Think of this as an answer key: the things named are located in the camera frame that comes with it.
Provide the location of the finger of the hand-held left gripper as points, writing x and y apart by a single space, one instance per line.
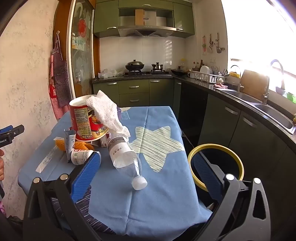
16 132

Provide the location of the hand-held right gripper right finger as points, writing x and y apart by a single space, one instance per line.
205 173

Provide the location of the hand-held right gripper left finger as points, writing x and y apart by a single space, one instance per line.
85 176

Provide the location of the small white bottle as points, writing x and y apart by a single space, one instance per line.
78 157

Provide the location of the yellow rim trash bin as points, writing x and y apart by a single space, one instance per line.
215 146

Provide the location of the silver snack wrapper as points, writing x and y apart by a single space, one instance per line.
69 143

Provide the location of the white red milk carton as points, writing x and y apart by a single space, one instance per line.
103 141

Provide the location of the orange honeycomb packet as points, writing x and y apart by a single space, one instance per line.
60 144

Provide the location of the clear long plastic sleeve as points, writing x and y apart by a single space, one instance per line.
46 161

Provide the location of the clear plastic bottle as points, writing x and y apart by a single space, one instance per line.
124 160

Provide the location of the red instant noodle cup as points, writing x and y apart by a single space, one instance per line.
81 118

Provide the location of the white paper towel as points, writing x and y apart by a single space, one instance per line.
106 113

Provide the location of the person's left hand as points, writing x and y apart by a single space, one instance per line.
1 164

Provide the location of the blue star print tablecloth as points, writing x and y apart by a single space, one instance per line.
161 197

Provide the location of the red checked apron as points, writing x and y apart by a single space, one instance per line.
54 92

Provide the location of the purple checked apron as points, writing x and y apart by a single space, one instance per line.
61 76

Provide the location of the black stone countertop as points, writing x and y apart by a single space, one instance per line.
201 87

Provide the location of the pink cloth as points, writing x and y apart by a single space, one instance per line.
220 86

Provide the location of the steel double sink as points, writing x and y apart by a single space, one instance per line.
272 113

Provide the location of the white dish rack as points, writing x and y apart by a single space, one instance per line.
203 77

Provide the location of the small dark faucet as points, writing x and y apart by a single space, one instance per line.
239 83

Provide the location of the glass sliding door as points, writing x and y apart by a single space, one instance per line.
81 58

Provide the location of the white mug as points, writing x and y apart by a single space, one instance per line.
190 75

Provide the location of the green base cabinets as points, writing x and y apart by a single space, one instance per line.
134 88

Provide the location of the tall steel faucet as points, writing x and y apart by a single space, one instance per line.
266 92

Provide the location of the wooden cutting board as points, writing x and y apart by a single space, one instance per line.
254 84

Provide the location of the yellow container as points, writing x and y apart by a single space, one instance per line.
234 74

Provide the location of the white plates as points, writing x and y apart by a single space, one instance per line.
204 69

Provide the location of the crumpled plastic bag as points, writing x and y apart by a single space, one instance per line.
108 73

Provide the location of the black frying wok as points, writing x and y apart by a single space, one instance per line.
178 72

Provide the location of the small sauce bottle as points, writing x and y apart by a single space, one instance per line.
194 66

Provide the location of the tall dark sauce bottle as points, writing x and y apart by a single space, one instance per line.
201 66

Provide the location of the dark bowl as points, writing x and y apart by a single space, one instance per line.
280 91

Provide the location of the yellow oil bottle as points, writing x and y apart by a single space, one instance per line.
183 64

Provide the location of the green plastic item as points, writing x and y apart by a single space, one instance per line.
291 97

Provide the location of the gas stove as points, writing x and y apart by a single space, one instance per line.
148 73

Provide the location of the black wok with lid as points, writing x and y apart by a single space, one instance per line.
134 66

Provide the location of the hanging spatula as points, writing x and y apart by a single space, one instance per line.
218 48

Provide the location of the hanging ladle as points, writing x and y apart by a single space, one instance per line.
210 47

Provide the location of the pink green hanging strip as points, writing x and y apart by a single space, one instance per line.
204 46

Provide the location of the steel range hood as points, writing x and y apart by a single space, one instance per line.
148 30

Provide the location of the cardboard piece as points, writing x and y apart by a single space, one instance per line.
139 17

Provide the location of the green wall cabinets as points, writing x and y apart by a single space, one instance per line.
106 16

